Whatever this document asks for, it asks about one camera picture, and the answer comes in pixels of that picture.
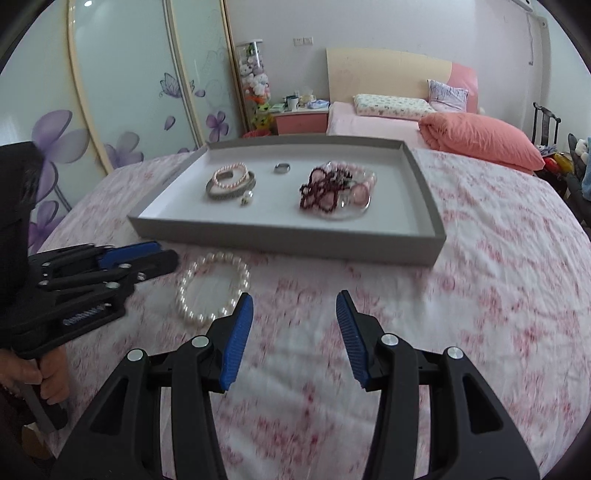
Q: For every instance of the red basket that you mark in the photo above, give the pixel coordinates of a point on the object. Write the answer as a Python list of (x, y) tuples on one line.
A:
[(256, 134)]

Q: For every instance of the single white pearl pendant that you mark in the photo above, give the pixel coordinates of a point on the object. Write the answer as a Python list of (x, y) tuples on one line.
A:
[(247, 198)]

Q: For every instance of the clear tube of plush toys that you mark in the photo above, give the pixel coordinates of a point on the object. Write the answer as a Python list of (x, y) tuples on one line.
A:
[(254, 83)]

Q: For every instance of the white and purple pillow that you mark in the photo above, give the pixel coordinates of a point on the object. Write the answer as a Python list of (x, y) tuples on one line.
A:
[(448, 94)]

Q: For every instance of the flower print wardrobe door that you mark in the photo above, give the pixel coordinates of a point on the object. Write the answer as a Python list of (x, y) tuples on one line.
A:
[(129, 69), (207, 60), (46, 92)]

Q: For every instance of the white mug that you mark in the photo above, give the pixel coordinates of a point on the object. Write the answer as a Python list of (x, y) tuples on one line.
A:
[(292, 103)]

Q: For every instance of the thin silver bangle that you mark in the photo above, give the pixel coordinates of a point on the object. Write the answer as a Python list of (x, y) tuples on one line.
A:
[(351, 217)]

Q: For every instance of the pink floral bedsheet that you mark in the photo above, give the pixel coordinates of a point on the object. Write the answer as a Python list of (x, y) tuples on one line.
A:
[(485, 300)]

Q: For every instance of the grey cardboard tray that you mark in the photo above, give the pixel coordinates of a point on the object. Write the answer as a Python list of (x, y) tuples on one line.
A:
[(277, 242)]

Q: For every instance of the white wall socket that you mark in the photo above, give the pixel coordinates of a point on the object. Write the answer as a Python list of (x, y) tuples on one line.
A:
[(304, 42)]

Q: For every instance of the orange pink pillow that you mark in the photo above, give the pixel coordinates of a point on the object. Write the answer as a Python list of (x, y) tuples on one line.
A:
[(480, 136)]

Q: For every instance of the plain pink bed sheet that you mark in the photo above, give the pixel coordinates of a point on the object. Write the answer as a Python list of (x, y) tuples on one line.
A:
[(369, 127)]

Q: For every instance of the pink nightstand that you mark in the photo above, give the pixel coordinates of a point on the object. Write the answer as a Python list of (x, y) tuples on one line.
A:
[(300, 122)]

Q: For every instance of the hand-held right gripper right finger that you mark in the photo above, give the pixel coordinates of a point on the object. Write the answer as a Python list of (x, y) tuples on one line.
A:
[(353, 341)]

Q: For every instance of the person's left hand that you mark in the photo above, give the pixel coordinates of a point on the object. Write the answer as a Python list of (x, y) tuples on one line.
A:
[(18, 369)]

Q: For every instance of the person's left forearm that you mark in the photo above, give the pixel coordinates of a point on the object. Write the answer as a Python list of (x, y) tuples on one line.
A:
[(14, 438)]

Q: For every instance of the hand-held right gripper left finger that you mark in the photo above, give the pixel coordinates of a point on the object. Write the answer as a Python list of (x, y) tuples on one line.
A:
[(238, 341)]

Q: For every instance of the black wooden chair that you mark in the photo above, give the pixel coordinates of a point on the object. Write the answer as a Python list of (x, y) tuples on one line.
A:
[(547, 112)]

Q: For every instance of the light blue cloth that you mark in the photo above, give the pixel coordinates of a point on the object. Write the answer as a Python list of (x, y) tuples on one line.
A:
[(587, 180)]

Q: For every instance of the patterned cream pillow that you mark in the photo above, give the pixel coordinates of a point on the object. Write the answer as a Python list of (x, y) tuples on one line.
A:
[(392, 105)]

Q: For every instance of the pile of colourful toys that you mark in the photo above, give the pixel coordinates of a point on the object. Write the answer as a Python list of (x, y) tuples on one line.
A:
[(556, 164)]

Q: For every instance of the beige and pink headboard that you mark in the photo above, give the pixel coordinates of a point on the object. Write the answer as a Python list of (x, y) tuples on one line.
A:
[(378, 69)]

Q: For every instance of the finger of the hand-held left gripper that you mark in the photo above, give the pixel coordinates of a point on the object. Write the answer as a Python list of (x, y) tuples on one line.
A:
[(134, 253), (157, 265)]

